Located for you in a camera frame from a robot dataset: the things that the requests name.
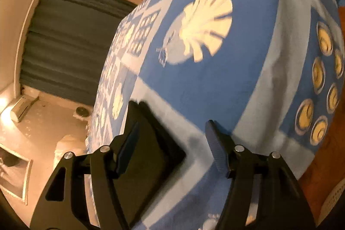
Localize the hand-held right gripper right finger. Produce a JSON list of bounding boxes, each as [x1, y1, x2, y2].
[[205, 120, 316, 230]]

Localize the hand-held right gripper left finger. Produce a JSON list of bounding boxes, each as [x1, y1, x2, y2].
[[30, 122, 140, 230]]

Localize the black pants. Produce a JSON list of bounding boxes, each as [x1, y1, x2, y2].
[[119, 101, 187, 228]]

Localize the cream tufted headboard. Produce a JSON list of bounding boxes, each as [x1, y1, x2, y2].
[[54, 134, 91, 166]]

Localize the small round fan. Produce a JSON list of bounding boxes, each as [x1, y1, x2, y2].
[[75, 106, 89, 119]]

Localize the blue patterned bed sheet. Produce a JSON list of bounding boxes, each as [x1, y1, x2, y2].
[[85, 0, 345, 230]]

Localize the white air conditioner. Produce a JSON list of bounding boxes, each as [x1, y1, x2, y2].
[[10, 95, 37, 123]]

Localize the dark green curtain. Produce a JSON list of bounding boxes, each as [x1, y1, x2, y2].
[[20, 0, 138, 106]]

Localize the beige printed sheet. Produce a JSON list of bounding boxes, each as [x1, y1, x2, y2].
[[318, 184, 345, 225]]

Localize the framed wall picture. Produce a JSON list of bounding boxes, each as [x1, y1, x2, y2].
[[0, 150, 33, 205]]

